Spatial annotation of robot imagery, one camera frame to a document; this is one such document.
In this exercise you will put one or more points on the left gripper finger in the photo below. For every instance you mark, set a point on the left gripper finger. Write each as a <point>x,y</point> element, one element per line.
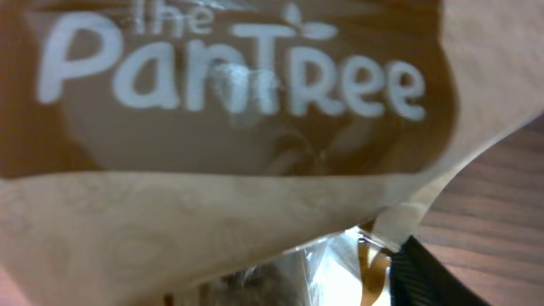
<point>417,278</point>

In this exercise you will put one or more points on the beige PanTree snack pouch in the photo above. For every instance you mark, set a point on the beige PanTree snack pouch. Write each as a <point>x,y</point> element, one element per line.
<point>149,147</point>

